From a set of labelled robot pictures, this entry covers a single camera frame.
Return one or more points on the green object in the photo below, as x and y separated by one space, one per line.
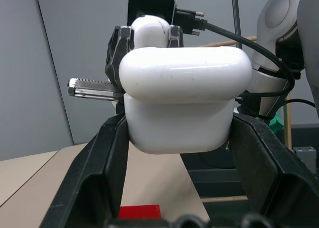
276 123

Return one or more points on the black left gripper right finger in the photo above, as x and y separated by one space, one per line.
269 168

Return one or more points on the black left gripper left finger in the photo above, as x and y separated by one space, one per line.
94 168

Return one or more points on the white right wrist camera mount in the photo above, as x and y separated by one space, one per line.
149 2

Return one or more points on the white earbud charging case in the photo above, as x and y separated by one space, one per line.
179 98

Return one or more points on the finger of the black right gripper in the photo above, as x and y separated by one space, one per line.
119 46
176 37

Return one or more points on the right gripper body with rack rail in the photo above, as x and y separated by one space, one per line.
92 88

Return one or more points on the red block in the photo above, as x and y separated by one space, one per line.
139 211

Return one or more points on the dark metal pole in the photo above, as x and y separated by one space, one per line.
235 11

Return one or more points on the grey box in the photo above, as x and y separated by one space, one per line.
307 158

